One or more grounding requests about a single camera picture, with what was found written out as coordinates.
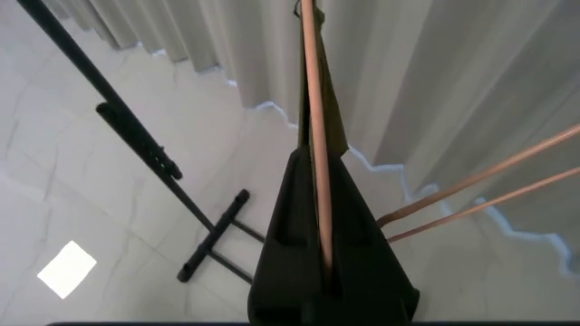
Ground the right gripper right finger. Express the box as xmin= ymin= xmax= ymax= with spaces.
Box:
xmin=325 ymin=156 xmax=421 ymax=323

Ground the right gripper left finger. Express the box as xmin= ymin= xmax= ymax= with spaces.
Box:
xmin=246 ymin=145 xmax=327 ymax=323

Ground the green t-shirt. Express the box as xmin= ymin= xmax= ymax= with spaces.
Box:
xmin=293 ymin=0 xmax=350 ymax=159

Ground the pink clothes hanger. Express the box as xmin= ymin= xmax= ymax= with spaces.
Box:
xmin=300 ymin=0 xmax=335 ymax=282
xmin=375 ymin=122 xmax=580 ymax=245

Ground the black clothes rack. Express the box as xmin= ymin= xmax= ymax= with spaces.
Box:
xmin=16 ymin=0 xmax=266 ymax=285

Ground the white curtain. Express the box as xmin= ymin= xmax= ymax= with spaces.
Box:
xmin=43 ymin=0 xmax=580 ymax=273

